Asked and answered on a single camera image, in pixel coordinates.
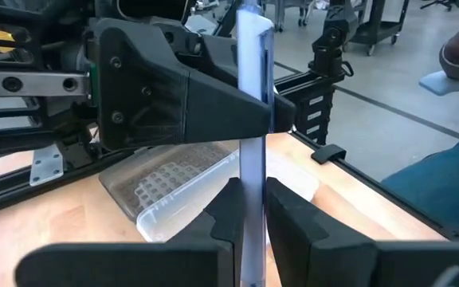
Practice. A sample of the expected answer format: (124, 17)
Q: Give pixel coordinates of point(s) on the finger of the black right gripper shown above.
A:
(217, 60)
(154, 99)

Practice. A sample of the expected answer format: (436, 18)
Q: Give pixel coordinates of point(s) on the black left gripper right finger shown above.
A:
(333, 259)

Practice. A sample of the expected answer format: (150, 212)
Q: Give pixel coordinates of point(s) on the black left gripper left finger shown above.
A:
(134, 265)

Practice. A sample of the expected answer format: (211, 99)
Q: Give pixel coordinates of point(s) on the white pen with blue cap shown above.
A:
(253, 60)

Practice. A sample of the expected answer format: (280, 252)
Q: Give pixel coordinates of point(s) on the clear plastic bin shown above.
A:
(165, 187)

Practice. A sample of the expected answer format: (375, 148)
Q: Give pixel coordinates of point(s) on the grey wheeled stand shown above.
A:
(289, 12)

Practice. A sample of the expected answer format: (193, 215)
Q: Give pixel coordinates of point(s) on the black plastic clip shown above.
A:
(328, 153)

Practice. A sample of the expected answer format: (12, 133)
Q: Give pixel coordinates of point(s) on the black wheeled cart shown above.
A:
(377, 28)

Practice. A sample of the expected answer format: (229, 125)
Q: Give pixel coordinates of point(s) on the pale chair armrest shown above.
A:
(452, 83)

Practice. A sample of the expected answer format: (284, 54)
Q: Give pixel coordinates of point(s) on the black chair base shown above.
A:
(442, 4)

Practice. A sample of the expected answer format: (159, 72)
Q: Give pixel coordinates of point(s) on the silver metal bracket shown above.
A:
(47, 165)

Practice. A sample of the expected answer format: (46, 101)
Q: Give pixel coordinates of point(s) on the black post with white labels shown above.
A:
(305, 107)

